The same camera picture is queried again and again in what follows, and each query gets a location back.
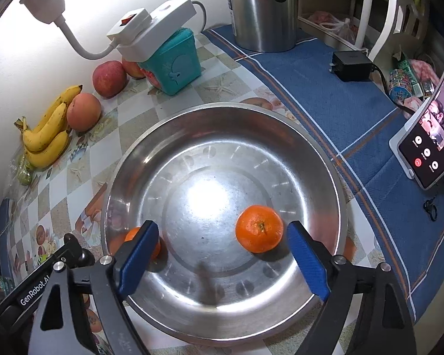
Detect blue plaid cloth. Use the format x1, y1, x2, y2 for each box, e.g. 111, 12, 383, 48
202, 24, 444, 322

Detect white power strip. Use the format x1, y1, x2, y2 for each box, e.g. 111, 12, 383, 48
116, 0, 208, 62

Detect white chair frame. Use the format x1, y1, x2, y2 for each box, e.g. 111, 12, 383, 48
354, 0, 432, 63

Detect stainless steel bowl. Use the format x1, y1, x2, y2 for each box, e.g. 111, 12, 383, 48
101, 102, 348, 346

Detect black power adapter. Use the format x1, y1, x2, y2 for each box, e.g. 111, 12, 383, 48
332, 51, 374, 81

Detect printed checkered tablecloth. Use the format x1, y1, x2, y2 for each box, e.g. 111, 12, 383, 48
0, 30, 389, 355

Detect clear plastic lime container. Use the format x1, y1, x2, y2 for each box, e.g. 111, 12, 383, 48
5, 150, 39, 187

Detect plastic bag with pink contents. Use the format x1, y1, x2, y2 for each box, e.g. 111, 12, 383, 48
306, 10, 358, 43

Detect stainless steel kettle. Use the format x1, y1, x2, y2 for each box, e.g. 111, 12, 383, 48
224, 0, 300, 53

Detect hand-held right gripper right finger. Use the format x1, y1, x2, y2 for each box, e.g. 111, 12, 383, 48
287, 220, 419, 355

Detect smartphone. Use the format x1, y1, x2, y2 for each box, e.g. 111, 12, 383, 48
398, 60, 444, 191

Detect teal plastic box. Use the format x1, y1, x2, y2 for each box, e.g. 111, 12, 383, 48
137, 28, 202, 95

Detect green snack packets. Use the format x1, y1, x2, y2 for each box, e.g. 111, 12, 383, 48
388, 52, 439, 106

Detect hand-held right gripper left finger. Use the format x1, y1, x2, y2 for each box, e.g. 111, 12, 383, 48
29, 220, 160, 355

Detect orange tangerine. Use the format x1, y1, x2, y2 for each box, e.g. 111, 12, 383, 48
124, 226, 161, 261
235, 204, 284, 254

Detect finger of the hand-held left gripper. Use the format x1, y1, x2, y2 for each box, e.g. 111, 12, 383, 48
64, 232, 95, 269

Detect yellow banana bunch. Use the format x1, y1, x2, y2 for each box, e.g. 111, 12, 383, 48
15, 85, 83, 169

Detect pale red apple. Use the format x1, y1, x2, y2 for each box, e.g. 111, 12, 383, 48
67, 93, 102, 132

